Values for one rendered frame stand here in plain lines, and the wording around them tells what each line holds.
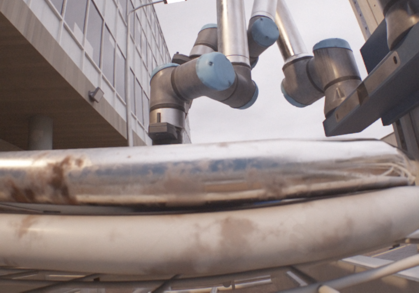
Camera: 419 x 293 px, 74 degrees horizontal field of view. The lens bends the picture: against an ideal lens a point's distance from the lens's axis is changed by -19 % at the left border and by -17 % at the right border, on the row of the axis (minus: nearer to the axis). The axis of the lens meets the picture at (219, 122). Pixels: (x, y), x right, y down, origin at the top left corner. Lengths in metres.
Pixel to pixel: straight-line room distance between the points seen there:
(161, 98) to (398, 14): 0.59
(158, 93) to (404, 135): 0.77
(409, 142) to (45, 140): 7.12
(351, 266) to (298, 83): 0.95
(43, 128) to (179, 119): 6.88
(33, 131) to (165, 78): 6.89
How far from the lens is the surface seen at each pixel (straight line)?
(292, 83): 1.30
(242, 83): 0.84
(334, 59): 1.17
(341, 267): 0.46
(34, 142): 7.52
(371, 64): 1.18
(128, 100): 7.49
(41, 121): 7.64
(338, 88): 1.13
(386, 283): 0.33
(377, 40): 1.14
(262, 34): 1.03
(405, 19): 0.76
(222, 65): 0.77
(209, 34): 1.12
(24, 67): 5.76
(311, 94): 1.27
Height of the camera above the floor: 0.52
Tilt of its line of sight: 19 degrees up
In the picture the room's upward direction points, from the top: 8 degrees counter-clockwise
